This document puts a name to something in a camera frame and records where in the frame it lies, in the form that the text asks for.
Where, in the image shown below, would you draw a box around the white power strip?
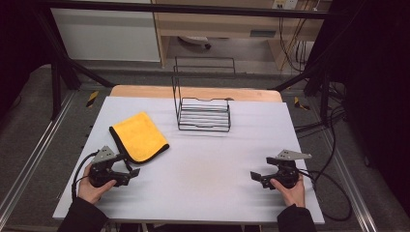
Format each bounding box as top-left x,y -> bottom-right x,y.
272,0 -> 299,10

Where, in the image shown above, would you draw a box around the right hand-held gripper black cable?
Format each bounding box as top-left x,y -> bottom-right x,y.
298,167 -> 353,222

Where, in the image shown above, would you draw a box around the hand-held gripper black cable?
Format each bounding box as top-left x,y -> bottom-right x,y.
298,167 -> 353,222
71,150 -> 100,199

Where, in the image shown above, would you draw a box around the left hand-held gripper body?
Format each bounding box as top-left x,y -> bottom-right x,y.
88,145 -> 132,189

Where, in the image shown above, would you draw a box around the left hand-held gripper black cable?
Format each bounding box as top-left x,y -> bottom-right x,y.
71,150 -> 100,199

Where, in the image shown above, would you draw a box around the aluminium floor rail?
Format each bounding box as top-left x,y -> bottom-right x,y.
0,91 -> 78,220
317,129 -> 379,232

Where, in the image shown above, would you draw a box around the yellow towel with black edge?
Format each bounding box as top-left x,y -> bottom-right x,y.
108,111 -> 170,165

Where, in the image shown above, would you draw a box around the black floor cables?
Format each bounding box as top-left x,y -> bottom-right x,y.
294,105 -> 347,136

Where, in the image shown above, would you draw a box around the person's right hand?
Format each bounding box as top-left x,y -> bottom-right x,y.
270,175 -> 307,209

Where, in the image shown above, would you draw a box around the light wooden desk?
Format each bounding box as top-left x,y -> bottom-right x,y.
151,0 -> 333,71

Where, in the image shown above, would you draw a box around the black wire rack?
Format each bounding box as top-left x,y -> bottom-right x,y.
171,56 -> 237,132

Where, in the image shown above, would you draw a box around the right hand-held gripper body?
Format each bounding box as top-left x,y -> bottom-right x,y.
261,149 -> 313,190

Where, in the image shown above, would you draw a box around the person's left hand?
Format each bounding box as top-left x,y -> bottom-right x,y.
76,162 -> 118,206

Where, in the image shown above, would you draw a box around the bundle of hanging cables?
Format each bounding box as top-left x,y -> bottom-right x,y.
278,17 -> 308,73

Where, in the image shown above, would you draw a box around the black horizontal frame bar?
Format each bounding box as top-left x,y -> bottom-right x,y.
32,1 -> 333,19

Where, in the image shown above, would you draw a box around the black diagonal frame strut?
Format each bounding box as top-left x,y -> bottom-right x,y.
273,64 -> 327,93
32,9 -> 115,89

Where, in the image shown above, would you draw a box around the white table cover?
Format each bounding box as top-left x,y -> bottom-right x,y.
52,96 -> 326,225

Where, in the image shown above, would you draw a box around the yellow and black tape piece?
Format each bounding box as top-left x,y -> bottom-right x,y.
293,96 -> 311,111
85,90 -> 100,108

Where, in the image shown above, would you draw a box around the office chair base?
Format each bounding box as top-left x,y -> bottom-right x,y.
178,36 -> 213,50

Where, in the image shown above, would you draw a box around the wooden table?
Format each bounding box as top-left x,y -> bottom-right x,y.
109,84 -> 283,103

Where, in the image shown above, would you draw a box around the white cabinet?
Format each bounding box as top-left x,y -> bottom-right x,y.
50,8 -> 161,63

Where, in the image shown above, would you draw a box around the black curtain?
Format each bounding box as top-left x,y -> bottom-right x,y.
308,0 -> 410,217
0,0 -> 52,114

